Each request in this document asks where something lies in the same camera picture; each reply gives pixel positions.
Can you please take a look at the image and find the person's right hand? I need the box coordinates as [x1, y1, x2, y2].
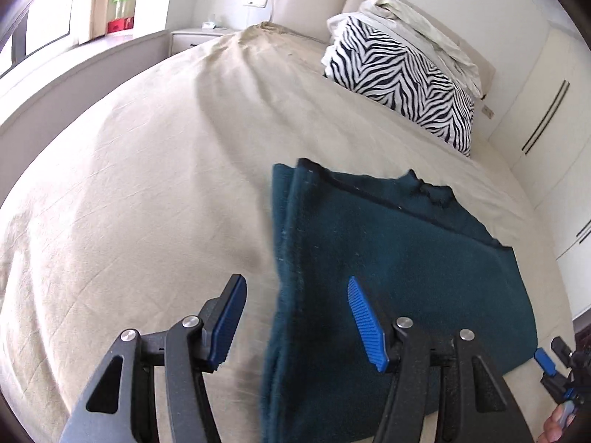
[541, 401, 578, 443]

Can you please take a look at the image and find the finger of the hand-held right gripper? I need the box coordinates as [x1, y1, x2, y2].
[534, 348, 559, 379]
[551, 337, 575, 364]

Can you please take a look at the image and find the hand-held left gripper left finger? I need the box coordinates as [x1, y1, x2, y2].
[59, 274, 247, 443]

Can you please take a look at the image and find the red box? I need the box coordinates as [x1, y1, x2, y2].
[107, 16, 134, 36]

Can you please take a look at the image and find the zebra print pillow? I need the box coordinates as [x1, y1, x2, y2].
[322, 15, 476, 158]

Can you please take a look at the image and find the white crumpled duvet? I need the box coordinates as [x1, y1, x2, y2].
[358, 0, 483, 95]

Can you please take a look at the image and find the white wardrobe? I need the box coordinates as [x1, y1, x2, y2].
[485, 18, 591, 324]

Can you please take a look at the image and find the teal knit sweater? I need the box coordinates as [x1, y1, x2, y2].
[260, 158, 539, 443]

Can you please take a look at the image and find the beige bed sheet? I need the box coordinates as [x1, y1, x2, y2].
[0, 22, 578, 443]

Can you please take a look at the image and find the window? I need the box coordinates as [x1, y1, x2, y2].
[0, 0, 81, 79]

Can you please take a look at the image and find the beige curtain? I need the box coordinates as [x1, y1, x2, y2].
[74, 0, 116, 46]

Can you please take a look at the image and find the white nightstand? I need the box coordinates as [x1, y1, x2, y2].
[170, 27, 243, 55]

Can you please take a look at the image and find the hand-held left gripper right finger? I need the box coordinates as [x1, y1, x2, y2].
[347, 277, 536, 443]

